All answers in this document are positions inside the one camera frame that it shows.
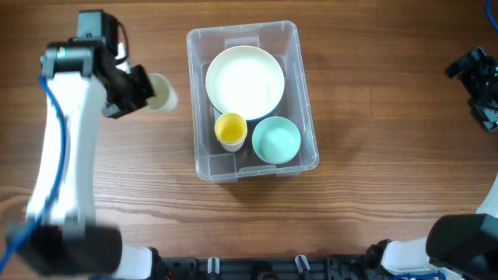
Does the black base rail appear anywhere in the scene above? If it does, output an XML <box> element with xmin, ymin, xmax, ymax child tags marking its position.
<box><xmin>163</xmin><ymin>255</ymin><xmax>391</xmax><ymax>280</ymax></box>

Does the yellow cup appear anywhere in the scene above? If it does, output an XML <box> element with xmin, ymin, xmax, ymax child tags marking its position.
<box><xmin>214</xmin><ymin>113</ymin><xmax>247</xmax><ymax>144</ymax></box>

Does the blue cable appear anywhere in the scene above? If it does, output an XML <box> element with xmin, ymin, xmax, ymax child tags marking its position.
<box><xmin>485</xmin><ymin>0</ymin><xmax>498</xmax><ymax>34</ymax></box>
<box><xmin>0</xmin><ymin>74</ymin><xmax>69</xmax><ymax>269</ymax></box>

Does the blue left cable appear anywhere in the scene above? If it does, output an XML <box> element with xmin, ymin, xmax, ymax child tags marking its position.
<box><xmin>0</xmin><ymin>74</ymin><xmax>69</xmax><ymax>269</ymax></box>

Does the dark blue large bowl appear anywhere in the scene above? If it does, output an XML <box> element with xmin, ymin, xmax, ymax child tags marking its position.
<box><xmin>210</xmin><ymin>99</ymin><xmax>285</xmax><ymax>123</ymax></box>

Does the pink cup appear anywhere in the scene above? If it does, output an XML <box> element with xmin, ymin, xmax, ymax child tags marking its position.
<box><xmin>219</xmin><ymin>141</ymin><xmax>244</xmax><ymax>152</ymax></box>

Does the cream white cup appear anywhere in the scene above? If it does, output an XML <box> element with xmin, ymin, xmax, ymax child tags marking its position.
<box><xmin>146</xmin><ymin>73</ymin><xmax>178</xmax><ymax>112</ymax></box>

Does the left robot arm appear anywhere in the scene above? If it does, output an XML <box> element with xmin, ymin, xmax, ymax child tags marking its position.
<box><xmin>1</xmin><ymin>9</ymin><xmax>158</xmax><ymax>279</ymax></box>

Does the cream large bowl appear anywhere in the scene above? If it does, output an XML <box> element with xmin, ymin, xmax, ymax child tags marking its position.
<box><xmin>205</xmin><ymin>45</ymin><xmax>285</xmax><ymax>122</ymax></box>

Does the mint green bowl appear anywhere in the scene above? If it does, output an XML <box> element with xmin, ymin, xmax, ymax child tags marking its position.
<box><xmin>251</xmin><ymin>117</ymin><xmax>301</xmax><ymax>165</ymax></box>

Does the clear plastic storage box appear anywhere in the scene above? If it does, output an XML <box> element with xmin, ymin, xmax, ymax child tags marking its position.
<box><xmin>187</xmin><ymin>20</ymin><xmax>319</xmax><ymax>183</ymax></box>

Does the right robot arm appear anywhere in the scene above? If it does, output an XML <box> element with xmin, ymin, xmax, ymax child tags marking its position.
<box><xmin>361</xmin><ymin>47</ymin><xmax>497</xmax><ymax>279</ymax></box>

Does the blue right cable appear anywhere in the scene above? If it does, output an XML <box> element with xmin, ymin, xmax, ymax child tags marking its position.
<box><xmin>485</xmin><ymin>0</ymin><xmax>498</xmax><ymax>34</ymax></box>

